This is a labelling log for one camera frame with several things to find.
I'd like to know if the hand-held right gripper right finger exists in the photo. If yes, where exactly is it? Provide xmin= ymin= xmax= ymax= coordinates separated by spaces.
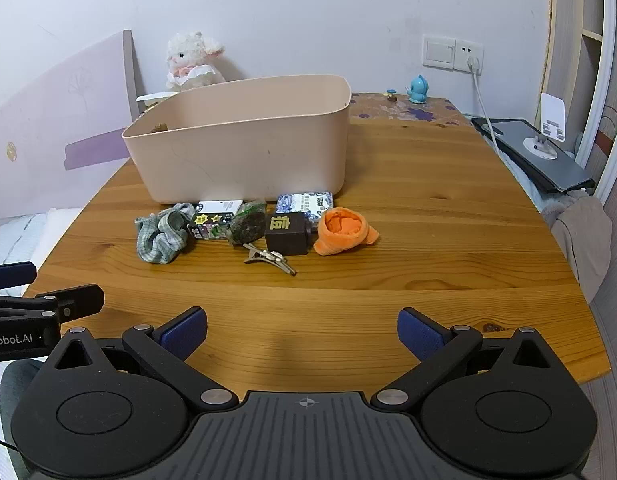
xmin=371 ymin=307 xmax=571 ymax=407

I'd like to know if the brown stamp block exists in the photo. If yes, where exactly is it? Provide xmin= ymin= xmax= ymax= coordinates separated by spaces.
xmin=264 ymin=211 xmax=314 ymax=256

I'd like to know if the blue bird figurine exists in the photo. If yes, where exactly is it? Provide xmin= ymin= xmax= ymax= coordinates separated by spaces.
xmin=405 ymin=75 xmax=430 ymax=104

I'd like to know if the blue white tissue packet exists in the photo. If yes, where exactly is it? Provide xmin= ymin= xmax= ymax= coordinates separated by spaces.
xmin=276 ymin=191 xmax=335 ymax=223

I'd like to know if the grey clothing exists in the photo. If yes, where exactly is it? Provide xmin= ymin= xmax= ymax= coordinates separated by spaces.
xmin=541 ymin=190 xmax=614 ymax=306

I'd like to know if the green tea packet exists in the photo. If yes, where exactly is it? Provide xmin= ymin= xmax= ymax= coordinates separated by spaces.
xmin=227 ymin=201 xmax=268 ymax=247

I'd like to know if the orange sock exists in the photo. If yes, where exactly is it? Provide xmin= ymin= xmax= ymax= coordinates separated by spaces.
xmin=313 ymin=207 xmax=380 ymax=257

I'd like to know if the grey laptop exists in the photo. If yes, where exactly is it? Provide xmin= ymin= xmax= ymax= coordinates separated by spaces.
xmin=471 ymin=118 xmax=596 ymax=193

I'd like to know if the white plush lamb toy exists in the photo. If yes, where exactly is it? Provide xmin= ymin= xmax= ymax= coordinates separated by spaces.
xmin=165 ymin=31 xmax=226 ymax=92

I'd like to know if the white card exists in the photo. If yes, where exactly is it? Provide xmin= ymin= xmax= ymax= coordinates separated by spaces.
xmin=196 ymin=200 xmax=243 ymax=217

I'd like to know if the green plaid sock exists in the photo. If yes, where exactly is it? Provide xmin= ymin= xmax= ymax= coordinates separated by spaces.
xmin=134 ymin=202 xmax=196 ymax=265

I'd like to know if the white phone stand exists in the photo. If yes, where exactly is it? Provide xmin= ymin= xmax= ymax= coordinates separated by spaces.
xmin=523 ymin=93 xmax=569 ymax=161

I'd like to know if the person's grey trouser leg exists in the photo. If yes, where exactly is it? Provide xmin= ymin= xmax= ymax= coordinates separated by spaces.
xmin=0 ymin=359 xmax=45 ymax=413

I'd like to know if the metal hair clip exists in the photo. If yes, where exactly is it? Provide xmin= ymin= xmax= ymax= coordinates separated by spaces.
xmin=242 ymin=242 xmax=298 ymax=277

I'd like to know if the white wall socket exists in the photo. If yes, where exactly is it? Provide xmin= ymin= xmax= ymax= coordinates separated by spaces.
xmin=454 ymin=40 xmax=485 ymax=73

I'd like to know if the white wall switch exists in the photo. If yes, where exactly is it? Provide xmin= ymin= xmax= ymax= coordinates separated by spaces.
xmin=422 ymin=34 xmax=457 ymax=69

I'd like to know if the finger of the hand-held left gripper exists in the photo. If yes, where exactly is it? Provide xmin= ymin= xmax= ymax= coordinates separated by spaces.
xmin=0 ymin=284 xmax=105 ymax=322
xmin=0 ymin=262 xmax=38 ymax=291

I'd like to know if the pink headboard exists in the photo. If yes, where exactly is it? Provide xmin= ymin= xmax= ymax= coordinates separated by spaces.
xmin=0 ymin=30 xmax=144 ymax=221

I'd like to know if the white plug with cable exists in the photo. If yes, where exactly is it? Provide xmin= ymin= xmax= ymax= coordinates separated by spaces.
xmin=467 ymin=56 xmax=505 ymax=157

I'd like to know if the star printed snack packet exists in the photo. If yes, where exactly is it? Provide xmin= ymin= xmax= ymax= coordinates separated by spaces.
xmin=187 ymin=211 xmax=234 ymax=242

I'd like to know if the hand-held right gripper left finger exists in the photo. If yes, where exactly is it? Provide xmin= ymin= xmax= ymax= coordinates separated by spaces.
xmin=41 ymin=306 xmax=239 ymax=407

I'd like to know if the beige plastic storage bin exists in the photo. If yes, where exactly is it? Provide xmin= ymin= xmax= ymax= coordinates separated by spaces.
xmin=121 ymin=75 xmax=352 ymax=206

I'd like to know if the white bedding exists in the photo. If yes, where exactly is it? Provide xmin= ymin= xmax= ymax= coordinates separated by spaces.
xmin=0 ymin=207 xmax=84 ymax=293

